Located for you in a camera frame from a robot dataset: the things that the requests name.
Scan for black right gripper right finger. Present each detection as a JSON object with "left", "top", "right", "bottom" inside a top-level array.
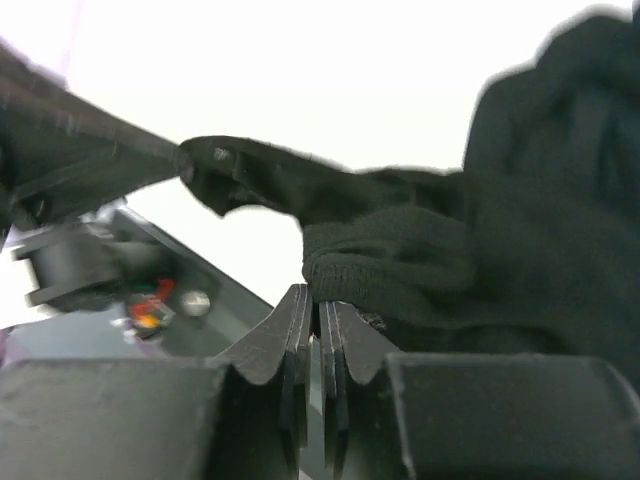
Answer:
[{"left": 319, "top": 302, "right": 399, "bottom": 473}]

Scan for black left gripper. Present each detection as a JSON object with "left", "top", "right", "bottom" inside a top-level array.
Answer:
[{"left": 1, "top": 45, "right": 180, "bottom": 230}]

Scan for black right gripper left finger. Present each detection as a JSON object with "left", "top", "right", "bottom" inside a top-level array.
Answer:
[{"left": 212, "top": 284, "right": 313, "bottom": 445}]

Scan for black tank top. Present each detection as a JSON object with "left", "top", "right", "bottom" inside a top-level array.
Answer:
[{"left": 182, "top": 12, "right": 639, "bottom": 383}]

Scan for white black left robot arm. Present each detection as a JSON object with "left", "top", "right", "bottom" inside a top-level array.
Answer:
[{"left": 1, "top": 46, "right": 185, "bottom": 311}]

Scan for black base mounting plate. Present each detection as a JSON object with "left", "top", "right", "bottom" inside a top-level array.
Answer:
[{"left": 1, "top": 207, "right": 272, "bottom": 365}]

